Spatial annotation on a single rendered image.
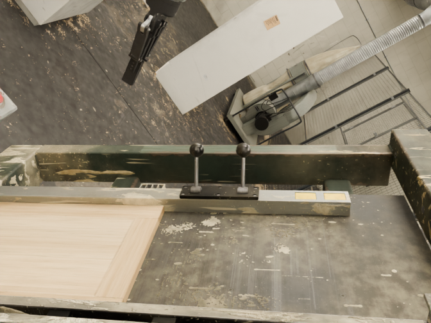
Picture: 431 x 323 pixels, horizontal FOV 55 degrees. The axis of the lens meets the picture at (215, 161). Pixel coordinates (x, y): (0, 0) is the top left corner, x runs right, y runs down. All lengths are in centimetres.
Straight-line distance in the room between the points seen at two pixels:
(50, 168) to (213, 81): 348
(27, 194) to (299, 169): 77
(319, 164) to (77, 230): 69
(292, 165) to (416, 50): 831
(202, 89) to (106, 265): 399
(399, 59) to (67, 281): 888
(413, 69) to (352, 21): 162
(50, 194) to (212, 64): 369
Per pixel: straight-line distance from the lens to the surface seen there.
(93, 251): 98
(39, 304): 82
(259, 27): 458
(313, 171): 126
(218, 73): 472
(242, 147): 103
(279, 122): 632
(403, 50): 940
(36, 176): 146
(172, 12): 99
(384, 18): 920
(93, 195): 114
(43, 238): 107
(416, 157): 115
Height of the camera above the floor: 185
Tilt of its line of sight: 21 degrees down
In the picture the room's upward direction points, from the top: 62 degrees clockwise
